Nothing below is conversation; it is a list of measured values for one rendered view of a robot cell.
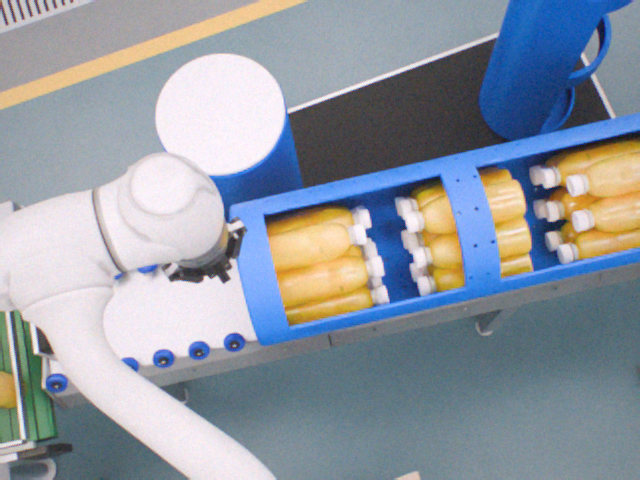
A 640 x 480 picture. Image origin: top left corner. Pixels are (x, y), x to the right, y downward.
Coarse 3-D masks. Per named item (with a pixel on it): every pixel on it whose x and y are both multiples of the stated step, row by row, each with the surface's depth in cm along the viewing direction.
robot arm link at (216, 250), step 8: (224, 224) 108; (224, 232) 108; (224, 240) 109; (216, 248) 108; (200, 256) 106; (208, 256) 108; (216, 256) 111; (184, 264) 109; (192, 264) 109; (200, 264) 110
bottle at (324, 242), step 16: (320, 224) 164; (336, 224) 164; (272, 240) 163; (288, 240) 162; (304, 240) 162; (320, 240) 162; (336, 240) 162; (352, 240) 164; (272, 256) 162; (288, 256) 162; (304, 256) 162; (320, 256) 163; (336, 256) 164
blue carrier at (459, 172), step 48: (528, 144) 167; (576, 144) 165; (288, 192) 170; (336, 192) 165; (384, 192) 181; (480, 192) 160; (528, 192) 186; (384, 240) 186; (480, 240) 159; (480, 288) 165; (288, 336) 166
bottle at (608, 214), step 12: (636, 192) 167; (600, 204) 167; (612, 204) 166; (624, 204) 165; (636, 204) 165; (588, 216) 167; (600, 216) 166; (612, 216) 165; (624, 216) 165; (636, 216) 165; (588, 228) 168; (600, 228) 167; (612, 228) 166; (624, 228) 167
